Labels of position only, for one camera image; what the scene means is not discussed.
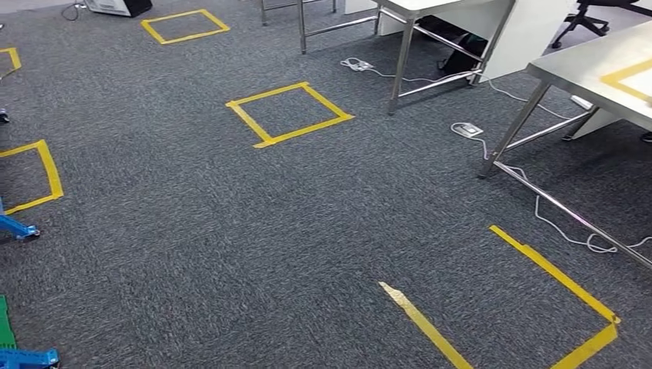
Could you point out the stainless steel workbench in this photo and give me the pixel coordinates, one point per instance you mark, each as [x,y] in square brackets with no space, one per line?
[302,25]
[402,51]
[575,66]

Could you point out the yellow tape on workbench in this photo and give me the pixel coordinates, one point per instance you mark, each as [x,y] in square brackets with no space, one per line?
[619,81]

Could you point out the blue metal shelf rack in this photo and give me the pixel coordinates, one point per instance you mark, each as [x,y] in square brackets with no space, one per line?
[18,226]

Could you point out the yellow floor tape marking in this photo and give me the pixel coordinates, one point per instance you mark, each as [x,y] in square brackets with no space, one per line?
[560,277]
[14,58]
[153,31]
[254,122]

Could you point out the grey floor socket box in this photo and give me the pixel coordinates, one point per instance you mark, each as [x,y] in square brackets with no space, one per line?
[466,130]

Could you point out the black bag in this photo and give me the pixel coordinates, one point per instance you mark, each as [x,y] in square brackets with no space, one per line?
[461,58]

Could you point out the white and black equipment box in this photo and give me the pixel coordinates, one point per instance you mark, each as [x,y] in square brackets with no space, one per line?
[114,6]

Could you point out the black office chair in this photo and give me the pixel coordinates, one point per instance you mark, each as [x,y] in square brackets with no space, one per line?
[580,20]

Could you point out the green plastic crate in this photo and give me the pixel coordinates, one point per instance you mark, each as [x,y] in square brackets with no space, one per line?
[5,326]

